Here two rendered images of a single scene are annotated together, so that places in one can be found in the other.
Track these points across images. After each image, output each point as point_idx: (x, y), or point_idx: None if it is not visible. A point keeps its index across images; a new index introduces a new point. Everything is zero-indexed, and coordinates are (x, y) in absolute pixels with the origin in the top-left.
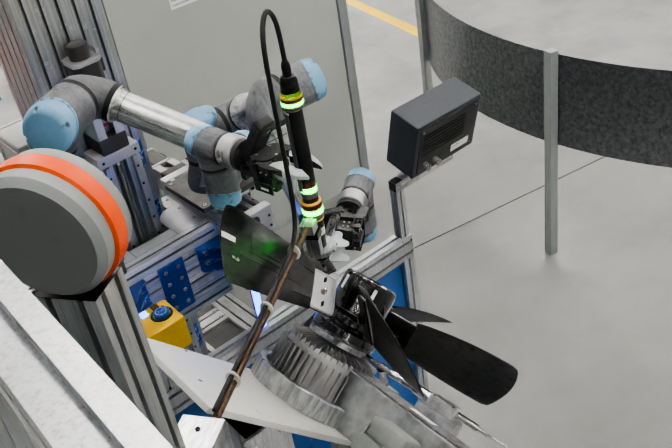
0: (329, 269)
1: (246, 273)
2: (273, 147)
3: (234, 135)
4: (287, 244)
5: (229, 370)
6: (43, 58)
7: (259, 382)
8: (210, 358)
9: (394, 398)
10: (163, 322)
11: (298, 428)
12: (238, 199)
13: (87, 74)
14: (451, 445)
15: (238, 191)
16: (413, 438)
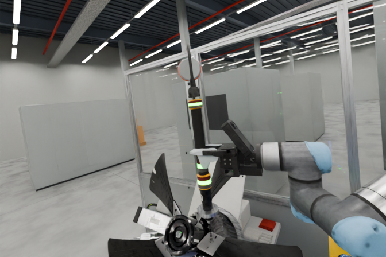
0: (217, 255)
1: (219, 161)
2: (229, 147)
3: (269, 143)
4: (218, 187)
5: (231, 194)
6: None
7: (224, 209)
8: (240, 190)
9: (165, 218)
10: (336, 255)
11: (195, 189)
12: (291, 209)
13: None
14: (144, 208)
15: (290, 202)
16: (158, 209)
